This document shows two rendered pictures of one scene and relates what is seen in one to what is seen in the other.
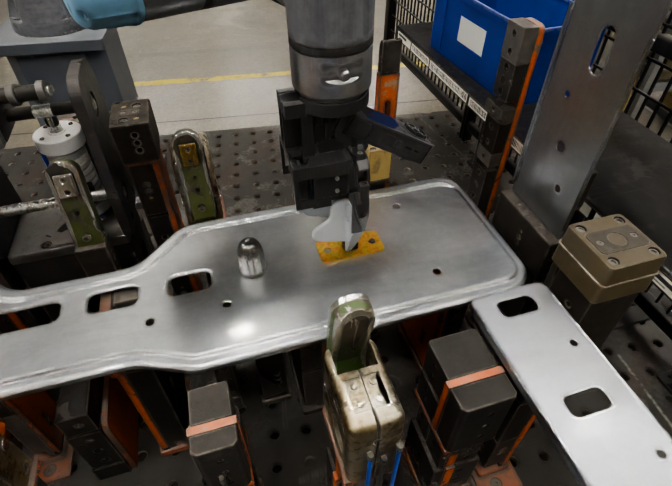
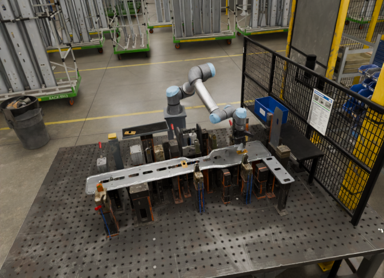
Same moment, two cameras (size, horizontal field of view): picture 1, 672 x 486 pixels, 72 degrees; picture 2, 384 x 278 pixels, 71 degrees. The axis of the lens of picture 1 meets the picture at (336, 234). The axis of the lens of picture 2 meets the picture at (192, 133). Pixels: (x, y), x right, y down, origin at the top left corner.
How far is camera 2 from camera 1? 1.54 m
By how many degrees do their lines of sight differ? 11
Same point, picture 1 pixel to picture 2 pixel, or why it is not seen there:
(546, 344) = (272, 163)
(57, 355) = (202, 166)
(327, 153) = (239, 136)
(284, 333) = (234, 162)
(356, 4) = (244, 120)
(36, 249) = (187, 154)
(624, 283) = (284, 154)
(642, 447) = (283, 173)
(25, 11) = (172, 110)
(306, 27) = (238, 122)
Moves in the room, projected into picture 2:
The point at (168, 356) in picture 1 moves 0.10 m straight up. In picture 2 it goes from (218, 166) to (218, 155)
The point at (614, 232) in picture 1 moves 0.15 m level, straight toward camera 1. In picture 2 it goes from (283, 147) to (274, 157)
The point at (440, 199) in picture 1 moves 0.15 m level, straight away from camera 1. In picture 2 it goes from (256, 144) to (259, 134)
